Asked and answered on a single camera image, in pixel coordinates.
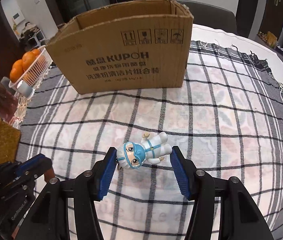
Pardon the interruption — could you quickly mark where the orange fruit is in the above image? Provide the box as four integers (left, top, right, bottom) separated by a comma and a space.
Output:
22, 51, 36, 71
12, 59, 24, 72
10, 67, 24, 83

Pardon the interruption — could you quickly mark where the grey dining chair right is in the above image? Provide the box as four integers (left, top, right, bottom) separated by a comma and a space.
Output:
176, 0, 237, 34

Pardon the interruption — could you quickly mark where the white shelf with clutter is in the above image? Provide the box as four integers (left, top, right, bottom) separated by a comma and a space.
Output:
19, 22, 49, 52

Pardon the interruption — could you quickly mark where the small medic figurine keychain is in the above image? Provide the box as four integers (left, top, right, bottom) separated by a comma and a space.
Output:
117, 132, 172, 170

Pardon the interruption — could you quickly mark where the plaid grey white tablecloth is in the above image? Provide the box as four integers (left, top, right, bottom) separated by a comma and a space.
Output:
17, 41, 283, 239

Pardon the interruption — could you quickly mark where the brown cardboard box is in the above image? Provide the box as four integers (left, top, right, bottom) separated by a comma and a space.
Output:
46, 0, 193, 94

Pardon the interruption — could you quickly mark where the brown wooden handle piece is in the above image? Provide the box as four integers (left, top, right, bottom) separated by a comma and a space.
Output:
44, 167, 55, 183

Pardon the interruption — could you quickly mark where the woven wicker box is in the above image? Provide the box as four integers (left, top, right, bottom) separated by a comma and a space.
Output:
0, 118, 21, 164

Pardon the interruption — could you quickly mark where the white fruit basket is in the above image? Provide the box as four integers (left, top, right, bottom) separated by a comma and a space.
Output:
9, 46, 53, 91

